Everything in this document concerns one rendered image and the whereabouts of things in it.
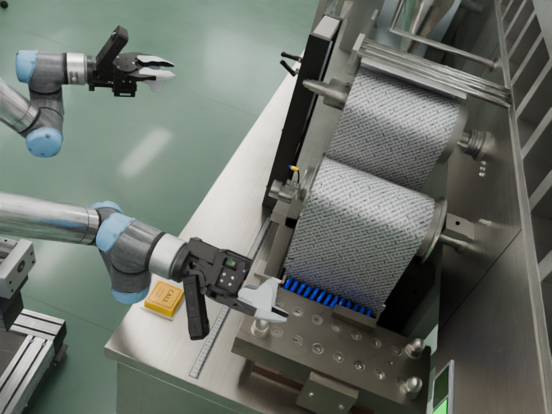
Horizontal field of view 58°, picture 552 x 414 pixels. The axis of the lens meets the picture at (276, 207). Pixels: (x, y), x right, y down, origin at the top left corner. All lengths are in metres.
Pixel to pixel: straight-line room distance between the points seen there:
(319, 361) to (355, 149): 0.48
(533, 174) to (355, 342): 0.48
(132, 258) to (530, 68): 0.92
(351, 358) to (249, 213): 0.56
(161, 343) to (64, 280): 1.29
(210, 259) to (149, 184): 1.97
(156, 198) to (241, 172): 1.23
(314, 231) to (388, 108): 0.32
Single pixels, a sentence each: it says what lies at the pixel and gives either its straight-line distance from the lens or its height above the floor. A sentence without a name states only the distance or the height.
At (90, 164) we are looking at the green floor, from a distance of 2.93.
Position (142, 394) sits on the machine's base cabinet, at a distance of 1.25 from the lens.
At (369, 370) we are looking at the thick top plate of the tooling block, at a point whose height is 1.03.
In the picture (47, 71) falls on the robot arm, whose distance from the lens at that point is 1.31.
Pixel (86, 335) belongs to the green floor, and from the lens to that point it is 2.22.
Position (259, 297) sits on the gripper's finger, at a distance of 0.85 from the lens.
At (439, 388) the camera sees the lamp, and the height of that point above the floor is 1.18.
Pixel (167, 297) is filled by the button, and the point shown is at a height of 0.92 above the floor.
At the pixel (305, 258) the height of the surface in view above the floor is 1.11.
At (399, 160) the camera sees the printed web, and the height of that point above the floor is 1.27.
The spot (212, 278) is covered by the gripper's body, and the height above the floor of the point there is 1.21.
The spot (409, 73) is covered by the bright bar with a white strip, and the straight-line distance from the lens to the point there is 1.14.
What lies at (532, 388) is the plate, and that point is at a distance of 0.67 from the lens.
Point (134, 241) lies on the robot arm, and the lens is 0.89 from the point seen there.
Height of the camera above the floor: 1.89
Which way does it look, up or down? 42 degrees down
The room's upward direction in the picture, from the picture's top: 17 degrees clockwise
